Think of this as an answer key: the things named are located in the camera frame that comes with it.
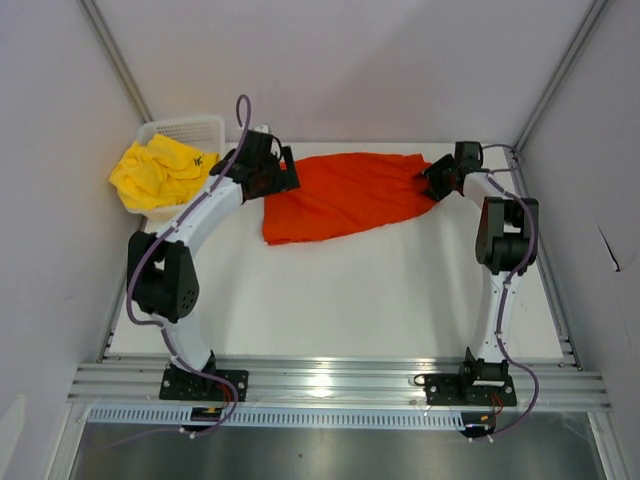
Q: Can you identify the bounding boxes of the orange shorts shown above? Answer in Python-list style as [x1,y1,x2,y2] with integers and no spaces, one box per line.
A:
[262,152,436,246]

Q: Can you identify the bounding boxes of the yellow shorts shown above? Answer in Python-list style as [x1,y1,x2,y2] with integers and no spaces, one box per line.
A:
[109,134,220,211]

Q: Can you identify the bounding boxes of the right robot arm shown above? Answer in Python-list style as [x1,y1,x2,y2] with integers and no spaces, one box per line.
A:
[420,141,539,404]

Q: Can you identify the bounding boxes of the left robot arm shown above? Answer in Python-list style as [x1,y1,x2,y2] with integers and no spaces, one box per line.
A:
[125,130,300,400]

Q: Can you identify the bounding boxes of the white plastic basket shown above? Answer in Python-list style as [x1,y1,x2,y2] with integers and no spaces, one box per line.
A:
[122,115,225,221]

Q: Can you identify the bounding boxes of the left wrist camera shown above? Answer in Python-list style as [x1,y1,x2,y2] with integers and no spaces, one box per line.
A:
[252,124,272,135]

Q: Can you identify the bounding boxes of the aluminium mounting rail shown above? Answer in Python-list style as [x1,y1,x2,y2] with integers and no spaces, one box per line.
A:
[67,356,612,412]

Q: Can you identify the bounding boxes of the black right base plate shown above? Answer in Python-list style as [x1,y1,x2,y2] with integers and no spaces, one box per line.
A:
[413,373,517,407]

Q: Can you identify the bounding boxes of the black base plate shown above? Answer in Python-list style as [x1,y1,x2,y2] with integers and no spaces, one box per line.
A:
[413,373,517,407]
[159,365,249,402]

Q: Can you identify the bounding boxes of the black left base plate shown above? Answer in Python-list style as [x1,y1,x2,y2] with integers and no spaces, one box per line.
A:
[159,365,249,402]

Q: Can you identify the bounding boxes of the right aluminium frame post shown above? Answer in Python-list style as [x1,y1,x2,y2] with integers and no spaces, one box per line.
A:
[513,0,611,150]

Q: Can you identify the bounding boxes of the aluminium frame post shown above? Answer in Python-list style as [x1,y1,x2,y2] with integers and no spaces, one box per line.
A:
[76,0,153,123]
[513,0,611,150]

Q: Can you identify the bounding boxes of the left aluminium frame post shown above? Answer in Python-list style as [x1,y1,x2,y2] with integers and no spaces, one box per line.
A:
[76,0,153,123]

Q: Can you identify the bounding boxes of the slotted cable duct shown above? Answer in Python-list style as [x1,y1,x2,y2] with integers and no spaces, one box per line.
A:
[88,404,491,431]

